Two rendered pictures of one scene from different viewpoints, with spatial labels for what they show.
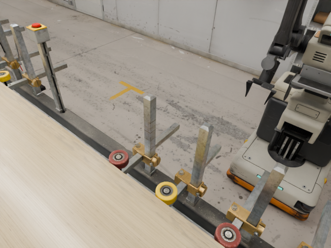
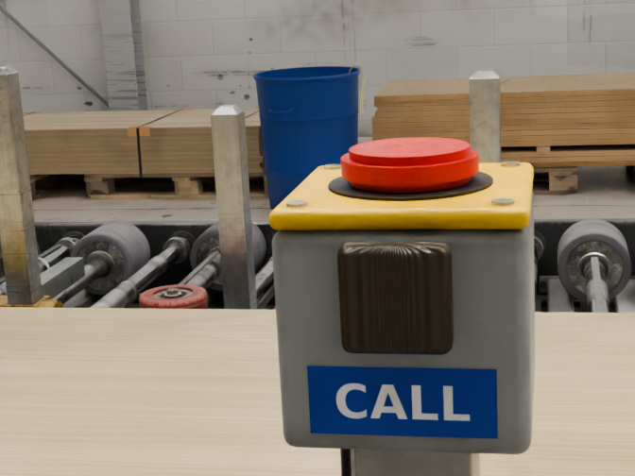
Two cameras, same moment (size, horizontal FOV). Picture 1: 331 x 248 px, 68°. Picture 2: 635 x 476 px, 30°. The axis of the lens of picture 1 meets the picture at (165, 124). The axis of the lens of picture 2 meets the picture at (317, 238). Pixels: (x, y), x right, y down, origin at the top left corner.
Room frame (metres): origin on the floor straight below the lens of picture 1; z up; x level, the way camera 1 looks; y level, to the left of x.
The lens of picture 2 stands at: (1.50, 0.49, 1.29)
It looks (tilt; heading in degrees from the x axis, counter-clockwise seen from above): 14 degrees down; 155
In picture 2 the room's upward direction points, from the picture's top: 3 degrees counter-clockwise
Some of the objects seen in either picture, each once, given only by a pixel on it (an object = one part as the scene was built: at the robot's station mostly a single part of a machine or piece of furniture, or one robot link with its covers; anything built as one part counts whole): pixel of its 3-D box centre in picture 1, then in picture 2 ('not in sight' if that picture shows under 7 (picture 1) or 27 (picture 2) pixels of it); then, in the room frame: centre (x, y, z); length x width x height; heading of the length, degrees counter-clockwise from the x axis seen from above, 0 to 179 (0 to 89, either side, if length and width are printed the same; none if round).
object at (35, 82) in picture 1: (32, 79); not in sight; (1.38, 0.88, 0.81); 0.14 x 0.06 x 0.05; 53
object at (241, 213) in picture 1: (245, 219); not in sight; (0.48, -0.32, 0.81); 0.14 x 0.06 x 0.05; 53
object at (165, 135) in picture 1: (150, 147); not in sight; (0.83, 0.07, 0.80); 0.43 x 0.03 x 0.04; 143
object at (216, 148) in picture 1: (193, 174); not in sight; (0.68, -0.13, 0.81); 0.43 x 0.03 x 0.04; 143
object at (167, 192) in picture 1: (165, 198); not in sight; (0.52, -0.02, 0.85); 0.08 x 0.08 x 0.11
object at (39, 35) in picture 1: (38, 34); (414, 308); (1.21, 0.66, 1.18); 0.07 x 0.07 x 0.08; 53
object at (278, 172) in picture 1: (257, 210); not in sight; (0.47, -0.34, 0.89); 0.04 x 0.04 x 0.48; 53
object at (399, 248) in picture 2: not in sight; (395, 297); (1.24, 0.63, 1.20); 0.03 x 0.01 x 0.03; 53
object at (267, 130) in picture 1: (305, 117); not in sight; (1.42, -1.01, 0.59); 0.55 x 0.34 x 0.83; 53
